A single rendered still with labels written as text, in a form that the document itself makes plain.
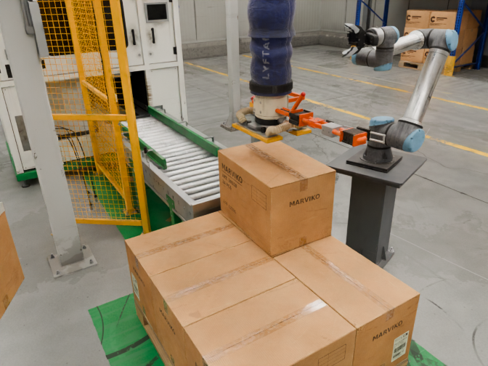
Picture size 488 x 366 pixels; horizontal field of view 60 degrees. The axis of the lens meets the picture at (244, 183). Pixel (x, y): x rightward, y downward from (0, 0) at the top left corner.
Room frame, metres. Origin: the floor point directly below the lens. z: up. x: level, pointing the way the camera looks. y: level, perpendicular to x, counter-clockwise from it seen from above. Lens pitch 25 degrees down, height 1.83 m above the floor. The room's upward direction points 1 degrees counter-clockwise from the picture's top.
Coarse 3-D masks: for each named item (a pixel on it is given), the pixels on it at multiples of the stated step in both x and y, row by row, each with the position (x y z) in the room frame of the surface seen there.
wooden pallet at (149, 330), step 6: (138, 306) 1.96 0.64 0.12; (138, 312) 1.98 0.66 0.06; (144, 318) 1.90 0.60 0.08; (144, 324) 1.90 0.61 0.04; (150, 330) 1.86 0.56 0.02; (150, 336) 1.82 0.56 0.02; (156, 336) 1.70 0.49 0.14; (156, 342) 1.77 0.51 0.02; (156, 348) 1.73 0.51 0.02; (162, 348) 1.63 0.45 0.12; (162, 354) 1.68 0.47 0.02; (162, 360) 1.66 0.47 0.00; (168, 360) 1.56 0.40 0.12
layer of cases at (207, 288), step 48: (144, 240) 2.01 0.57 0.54; (192, 240) 2.00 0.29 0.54; (240, 240) 1.99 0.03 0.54; (336, 240) 1.96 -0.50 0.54; (144, 288) 1.79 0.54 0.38; (192, 288) 1.59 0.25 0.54; (240, 288) 1.58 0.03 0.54; (288, 288) 1.57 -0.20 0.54; (336, 288) 1.56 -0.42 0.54; (384, 288) 1.55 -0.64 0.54; (192, 336) 1.29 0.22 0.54; (240, 336) 1.28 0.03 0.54; (288, 336) 1.27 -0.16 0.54; (336, 336) 1.27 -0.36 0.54; (384, 336) 1.40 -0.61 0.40
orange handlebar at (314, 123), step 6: (294, 96) 2.43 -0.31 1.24; (252, 102) 2.30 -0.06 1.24; (288, 102) 2.31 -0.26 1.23; (282, 108) 2.13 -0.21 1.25; (282, 114) 2.06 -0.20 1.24; (288, 114) 2.02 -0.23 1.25; (306, 120) 1.91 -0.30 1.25; (312, 120) 1.89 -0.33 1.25; (318, 120) 1.88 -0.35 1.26; (324, 120) 1.89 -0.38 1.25; (312, 126) 1.87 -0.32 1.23; (318, 126) 1.84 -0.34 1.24; (336, 132) 1.74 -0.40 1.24; (360, 138) 1.64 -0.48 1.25; (366, 138) 1.65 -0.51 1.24
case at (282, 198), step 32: (224, 160) 2.27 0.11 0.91; (256, 160) 2.17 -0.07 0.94; (288, 160) 2.16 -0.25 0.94; (224, 192) 2.29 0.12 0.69; (256, 192) 1.95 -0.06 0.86; (288, 192) 1.87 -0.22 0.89; (320, 192) 1.97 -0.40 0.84; (256, 224) 1.95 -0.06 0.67; (288, 224) 1.88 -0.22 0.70; (320, 224) 1.97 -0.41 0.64
